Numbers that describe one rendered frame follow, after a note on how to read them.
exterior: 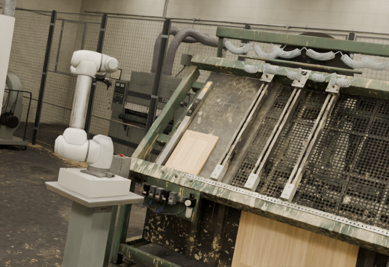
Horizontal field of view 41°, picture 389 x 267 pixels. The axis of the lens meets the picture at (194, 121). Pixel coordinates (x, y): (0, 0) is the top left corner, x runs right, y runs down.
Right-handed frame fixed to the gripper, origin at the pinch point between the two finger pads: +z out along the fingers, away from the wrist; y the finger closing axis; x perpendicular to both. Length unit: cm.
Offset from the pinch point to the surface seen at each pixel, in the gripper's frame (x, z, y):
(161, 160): 63, -6, -59
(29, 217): 84, 134, 53
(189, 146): 50, -12, -80
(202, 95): -3, -6, -89
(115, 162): 72, -11, -22
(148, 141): 42, 6, -47
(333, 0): -368, 232, -344
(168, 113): 12, 8, -63
